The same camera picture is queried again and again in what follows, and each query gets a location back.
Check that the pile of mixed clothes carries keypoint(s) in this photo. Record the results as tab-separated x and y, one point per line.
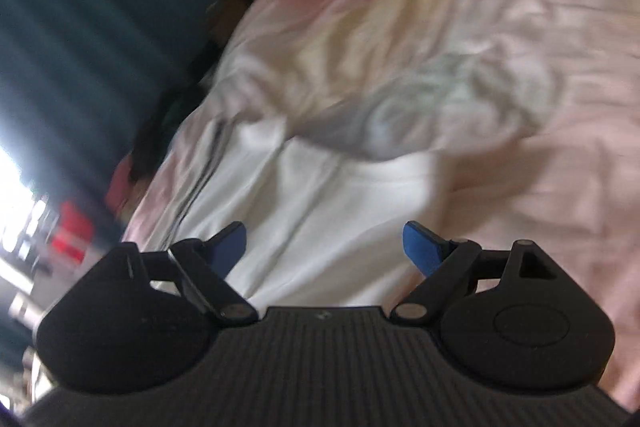
135	171

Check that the red garment on steamer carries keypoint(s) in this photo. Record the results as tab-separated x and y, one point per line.
73	233

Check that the cream white sweatpants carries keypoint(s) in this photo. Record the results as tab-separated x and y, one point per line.
323	229

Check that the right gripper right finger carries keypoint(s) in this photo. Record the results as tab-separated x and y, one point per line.
512	320

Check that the teal blue curtain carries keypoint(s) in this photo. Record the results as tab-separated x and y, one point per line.
79	77

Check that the black sofa bench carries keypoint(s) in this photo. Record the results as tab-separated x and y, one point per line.
221	20

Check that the pastel pink quilt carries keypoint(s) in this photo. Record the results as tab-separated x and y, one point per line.
534	103

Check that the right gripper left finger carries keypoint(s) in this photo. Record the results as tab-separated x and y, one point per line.
138	319

